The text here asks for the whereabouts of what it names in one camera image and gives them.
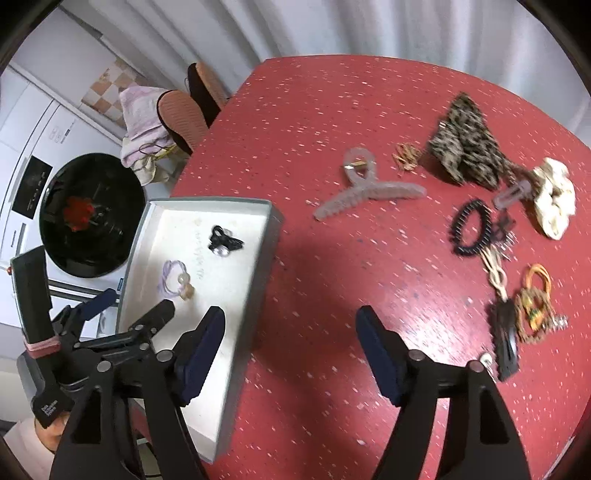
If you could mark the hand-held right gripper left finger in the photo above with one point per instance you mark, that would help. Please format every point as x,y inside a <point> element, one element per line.
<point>205,350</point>

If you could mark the black snap hair clip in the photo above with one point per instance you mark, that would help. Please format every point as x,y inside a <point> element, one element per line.
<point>505,341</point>

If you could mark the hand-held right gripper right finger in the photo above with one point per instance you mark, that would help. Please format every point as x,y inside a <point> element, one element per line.
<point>378,360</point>

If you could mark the person's left forearm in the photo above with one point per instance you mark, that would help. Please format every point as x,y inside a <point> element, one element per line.
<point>46,436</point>

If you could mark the white washing machine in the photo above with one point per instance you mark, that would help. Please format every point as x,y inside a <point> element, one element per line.
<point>46,134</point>

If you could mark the small clear hair clip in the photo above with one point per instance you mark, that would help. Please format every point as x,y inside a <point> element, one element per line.
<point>511,194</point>

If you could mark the black rhinestone hair clip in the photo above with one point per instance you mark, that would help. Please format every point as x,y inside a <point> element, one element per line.
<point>504,228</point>

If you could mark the small silver earring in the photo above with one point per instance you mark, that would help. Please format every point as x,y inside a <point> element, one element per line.
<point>487,361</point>

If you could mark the cream braided hair clip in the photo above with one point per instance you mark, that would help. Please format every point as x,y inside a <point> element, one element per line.
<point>496,274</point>

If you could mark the small black hair clip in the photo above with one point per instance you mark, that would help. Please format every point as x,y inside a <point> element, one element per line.
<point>224,240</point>

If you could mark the grey cardboard box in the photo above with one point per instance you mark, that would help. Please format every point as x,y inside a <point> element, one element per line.
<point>231,286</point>

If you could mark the leopard print hair bow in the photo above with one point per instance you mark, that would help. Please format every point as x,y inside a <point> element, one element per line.
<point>466,143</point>

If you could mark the clear frosted claw clip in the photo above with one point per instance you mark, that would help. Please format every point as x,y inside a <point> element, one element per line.
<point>364,189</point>

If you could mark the red cloth in washing machine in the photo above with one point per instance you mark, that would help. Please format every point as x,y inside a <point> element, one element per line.
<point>79,214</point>

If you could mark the white curtain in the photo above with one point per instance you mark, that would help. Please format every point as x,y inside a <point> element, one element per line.
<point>323,27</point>

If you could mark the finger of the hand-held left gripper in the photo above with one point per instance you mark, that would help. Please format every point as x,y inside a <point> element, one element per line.
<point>97,304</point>
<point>150,321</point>

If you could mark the pink towel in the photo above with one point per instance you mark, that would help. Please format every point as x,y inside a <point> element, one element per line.
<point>138,115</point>

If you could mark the cream scrunchie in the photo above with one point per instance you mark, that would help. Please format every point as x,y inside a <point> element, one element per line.
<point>556,198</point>

